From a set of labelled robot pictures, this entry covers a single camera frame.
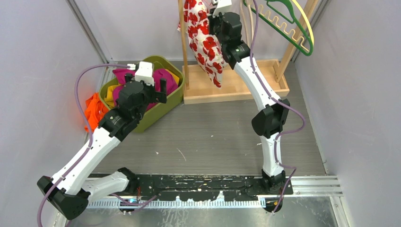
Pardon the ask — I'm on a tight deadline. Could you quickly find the magenta dress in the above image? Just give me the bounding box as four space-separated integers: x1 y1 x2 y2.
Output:
112 68 179 112

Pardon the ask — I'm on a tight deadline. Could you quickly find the white red poppy garment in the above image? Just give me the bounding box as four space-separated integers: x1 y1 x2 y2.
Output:
183 0 227 88

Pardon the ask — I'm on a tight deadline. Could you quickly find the yellow pleated skirt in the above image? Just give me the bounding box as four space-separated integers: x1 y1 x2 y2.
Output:
101 69 179 108

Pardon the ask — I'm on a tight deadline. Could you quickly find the wooden hanger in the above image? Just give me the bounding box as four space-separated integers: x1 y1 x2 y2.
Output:
240 0 254 46

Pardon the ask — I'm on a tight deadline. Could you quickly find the green plastic hanger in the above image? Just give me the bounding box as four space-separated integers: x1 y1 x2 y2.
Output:
243 0 315 57

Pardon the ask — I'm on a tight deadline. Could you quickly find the cream plastic hanger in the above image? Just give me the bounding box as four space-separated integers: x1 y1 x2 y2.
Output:
257 0 315 52

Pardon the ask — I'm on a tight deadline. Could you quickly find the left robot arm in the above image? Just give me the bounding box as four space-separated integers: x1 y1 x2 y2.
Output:
37 73 167 220

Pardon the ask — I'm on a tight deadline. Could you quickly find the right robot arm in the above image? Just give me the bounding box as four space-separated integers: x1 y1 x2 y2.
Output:
208 12 289 194

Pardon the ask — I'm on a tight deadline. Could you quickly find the green plastic bin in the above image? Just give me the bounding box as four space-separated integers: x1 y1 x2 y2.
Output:
95 55 184 138

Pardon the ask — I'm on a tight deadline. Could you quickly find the wooden clothes rack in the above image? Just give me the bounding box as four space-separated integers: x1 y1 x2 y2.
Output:
182 0 319 104

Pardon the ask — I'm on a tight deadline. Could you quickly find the orange object behind bin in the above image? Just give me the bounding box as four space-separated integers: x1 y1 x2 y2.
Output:
84 93 109 132

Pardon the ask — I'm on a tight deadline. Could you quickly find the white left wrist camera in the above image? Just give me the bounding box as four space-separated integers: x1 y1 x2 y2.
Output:
134 61 155 86

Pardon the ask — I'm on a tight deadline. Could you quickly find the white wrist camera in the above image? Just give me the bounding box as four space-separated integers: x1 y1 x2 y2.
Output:
134 61 155 86
211 0 232 17

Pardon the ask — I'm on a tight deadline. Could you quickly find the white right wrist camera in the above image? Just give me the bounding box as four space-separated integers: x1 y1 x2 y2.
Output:
211 0 232 17

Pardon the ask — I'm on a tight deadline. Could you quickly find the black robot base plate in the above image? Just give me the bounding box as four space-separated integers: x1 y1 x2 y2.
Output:
119 175 293 201

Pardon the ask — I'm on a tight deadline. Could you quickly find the aluminium rail frame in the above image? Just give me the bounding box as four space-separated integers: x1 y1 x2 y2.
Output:
59 62 349 227

